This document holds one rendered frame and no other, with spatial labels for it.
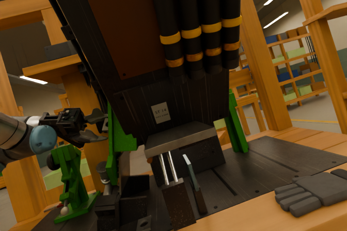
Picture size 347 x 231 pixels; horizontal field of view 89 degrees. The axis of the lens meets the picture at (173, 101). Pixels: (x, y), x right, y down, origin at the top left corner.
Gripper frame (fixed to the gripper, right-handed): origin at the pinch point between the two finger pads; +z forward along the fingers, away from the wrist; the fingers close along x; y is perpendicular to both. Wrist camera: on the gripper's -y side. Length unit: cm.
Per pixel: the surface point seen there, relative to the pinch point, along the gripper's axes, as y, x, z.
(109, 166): 2.3, -16.0, 3.7
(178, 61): 30.4, -6.7, 23.1
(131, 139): 4.2, -8.7, 9.5
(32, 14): 20, 60, -45
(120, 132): 6.0, -6.9, 6.1
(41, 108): -641, 679, -616
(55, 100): -616, 715, -546
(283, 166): -3, -17, 58
